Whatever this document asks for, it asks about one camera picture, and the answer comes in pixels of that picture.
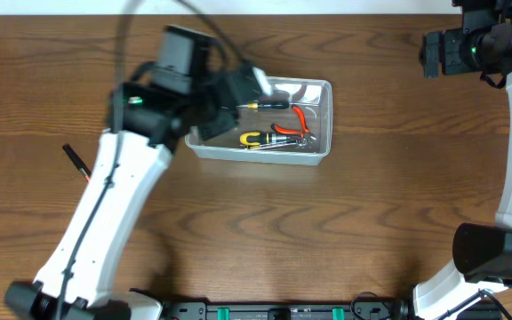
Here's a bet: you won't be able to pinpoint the small yellow precision screwdriver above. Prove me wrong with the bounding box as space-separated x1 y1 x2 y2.
240 100 290 110

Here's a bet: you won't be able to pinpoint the yellow black stubby screwdriver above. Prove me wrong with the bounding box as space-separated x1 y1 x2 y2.
239 132 291 148

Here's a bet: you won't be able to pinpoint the red handled pliers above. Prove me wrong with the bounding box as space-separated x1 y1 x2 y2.
271 105 317 143

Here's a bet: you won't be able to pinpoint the thin metal wrench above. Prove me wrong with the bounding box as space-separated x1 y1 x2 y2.
247 139 308 150

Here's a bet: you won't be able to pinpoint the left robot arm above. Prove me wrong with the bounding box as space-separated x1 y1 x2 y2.
4 62 272 319

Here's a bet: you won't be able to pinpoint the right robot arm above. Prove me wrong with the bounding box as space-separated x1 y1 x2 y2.
392 0 512 319

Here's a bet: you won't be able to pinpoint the clear plastic container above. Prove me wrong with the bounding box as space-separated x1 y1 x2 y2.
185 77 332 165

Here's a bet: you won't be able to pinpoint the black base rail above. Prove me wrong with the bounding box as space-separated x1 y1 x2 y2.
158 292 419 320

